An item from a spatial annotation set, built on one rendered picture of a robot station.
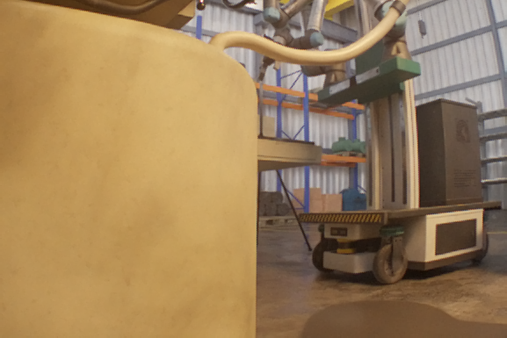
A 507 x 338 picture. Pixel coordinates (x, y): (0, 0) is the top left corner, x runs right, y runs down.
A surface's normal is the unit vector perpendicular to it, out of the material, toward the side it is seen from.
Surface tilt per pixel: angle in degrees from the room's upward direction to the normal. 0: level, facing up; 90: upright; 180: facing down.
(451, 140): 90
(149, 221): 90
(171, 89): 90
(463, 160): 90
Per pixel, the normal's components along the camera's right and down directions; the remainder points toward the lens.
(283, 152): 0.55, -0.16
